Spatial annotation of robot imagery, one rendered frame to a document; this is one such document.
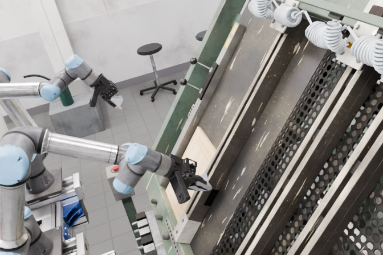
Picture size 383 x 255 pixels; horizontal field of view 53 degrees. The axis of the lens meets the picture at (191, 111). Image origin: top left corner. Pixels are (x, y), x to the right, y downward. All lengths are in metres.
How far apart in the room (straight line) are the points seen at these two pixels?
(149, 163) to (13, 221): 0.52
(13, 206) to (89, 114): 3.23
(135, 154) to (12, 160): 0.38
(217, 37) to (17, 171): 1.26
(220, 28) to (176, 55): 3.59
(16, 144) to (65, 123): 3.31
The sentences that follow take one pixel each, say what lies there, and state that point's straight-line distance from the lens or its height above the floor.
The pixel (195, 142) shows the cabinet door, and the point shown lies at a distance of 1.93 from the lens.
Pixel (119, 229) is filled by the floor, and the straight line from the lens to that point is 3.33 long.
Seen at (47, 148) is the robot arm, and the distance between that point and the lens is 1.47.
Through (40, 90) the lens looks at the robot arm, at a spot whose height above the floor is 1.60.
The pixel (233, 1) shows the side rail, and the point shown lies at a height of 1.71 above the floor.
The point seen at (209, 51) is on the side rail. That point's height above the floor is 1.47.
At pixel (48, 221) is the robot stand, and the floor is 0.95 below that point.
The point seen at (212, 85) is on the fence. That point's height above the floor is 1.39.
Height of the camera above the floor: 2.22
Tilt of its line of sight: 29 degrees down
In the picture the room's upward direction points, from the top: 12 degrees counter-clockwise
